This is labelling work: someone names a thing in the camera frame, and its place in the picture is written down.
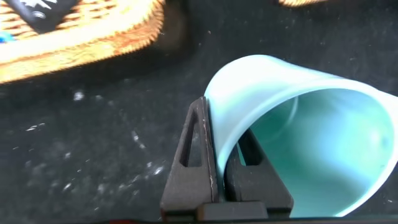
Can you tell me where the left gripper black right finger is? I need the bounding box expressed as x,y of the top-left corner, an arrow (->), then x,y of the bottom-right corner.
223,129 -> 295,218

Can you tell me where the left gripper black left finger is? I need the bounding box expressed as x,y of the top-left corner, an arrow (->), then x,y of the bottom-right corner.
160,96 -> 223,218

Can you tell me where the light blue mug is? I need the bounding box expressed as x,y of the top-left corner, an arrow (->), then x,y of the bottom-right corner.
203,54 -> 398,218

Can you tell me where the black cosmetic tube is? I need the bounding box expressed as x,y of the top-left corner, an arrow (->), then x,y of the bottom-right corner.
4,0 -> 80,34

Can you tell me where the rectangular wicker basket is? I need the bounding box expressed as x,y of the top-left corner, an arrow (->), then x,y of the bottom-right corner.
278,0 -> 330,7
0,0 -> 165,85

